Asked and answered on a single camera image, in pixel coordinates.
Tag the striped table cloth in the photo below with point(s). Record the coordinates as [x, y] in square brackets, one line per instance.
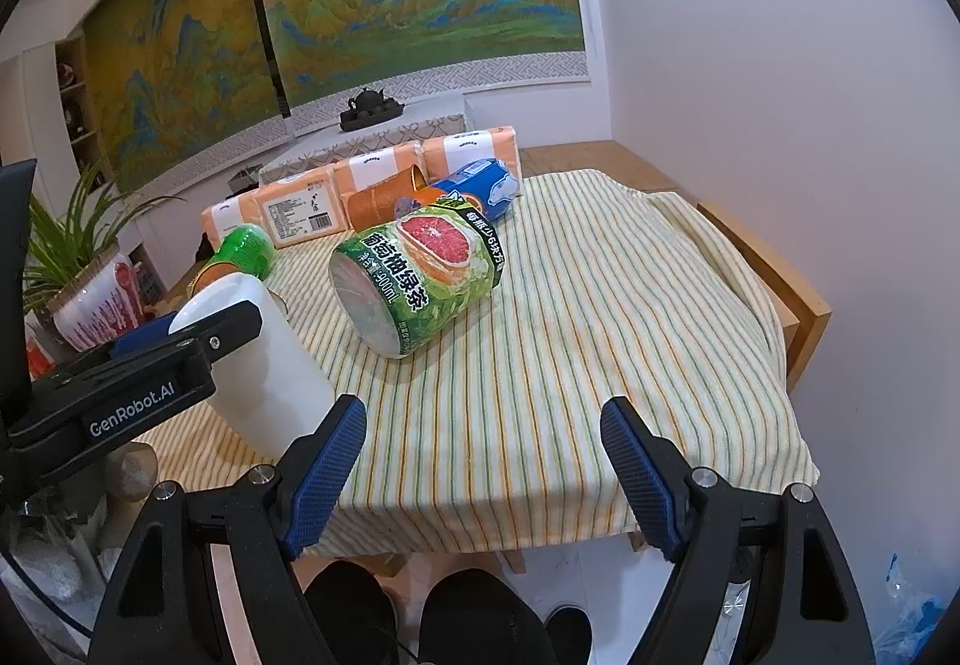
[585, 350]

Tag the clear plastic bag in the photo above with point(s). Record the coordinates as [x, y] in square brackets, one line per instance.
[45, 582]

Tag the person's leg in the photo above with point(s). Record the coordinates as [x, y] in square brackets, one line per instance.
[480, 624]
[352, 612]

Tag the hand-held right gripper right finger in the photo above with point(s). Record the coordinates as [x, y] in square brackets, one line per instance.
[637, 477]

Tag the person's right leg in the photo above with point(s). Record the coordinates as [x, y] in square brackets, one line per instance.
[480, 624]

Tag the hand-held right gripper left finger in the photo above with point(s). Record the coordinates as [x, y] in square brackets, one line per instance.
[330, 470]

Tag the white cup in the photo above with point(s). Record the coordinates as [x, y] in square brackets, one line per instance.
[262, 372]

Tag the person's left leg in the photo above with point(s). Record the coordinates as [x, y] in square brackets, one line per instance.
[352, 612]

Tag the wooden wall shelf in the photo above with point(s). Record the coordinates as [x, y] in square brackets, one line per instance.
[75, 102]

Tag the potted plant in patterned pot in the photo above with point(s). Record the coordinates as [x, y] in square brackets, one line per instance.
[97, 305]

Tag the blue and white plastic bag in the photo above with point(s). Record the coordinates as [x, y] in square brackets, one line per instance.
[911, 616]

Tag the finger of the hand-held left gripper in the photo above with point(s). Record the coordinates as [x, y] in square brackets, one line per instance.
[221, 331]

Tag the large green grapefruit tea bottle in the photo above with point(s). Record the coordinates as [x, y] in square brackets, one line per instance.
[420, 267]

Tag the wooden table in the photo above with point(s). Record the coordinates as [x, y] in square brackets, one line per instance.
[787, 305]

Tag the black tea set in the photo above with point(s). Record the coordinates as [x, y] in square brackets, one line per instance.
[371, 110]

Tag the blue snack packet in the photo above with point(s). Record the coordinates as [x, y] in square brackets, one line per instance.
[480, 185]

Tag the orange tissue pack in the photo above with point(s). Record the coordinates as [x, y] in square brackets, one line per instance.
[465, 147]
[225, 219]
[300, 211]
[375, 166]

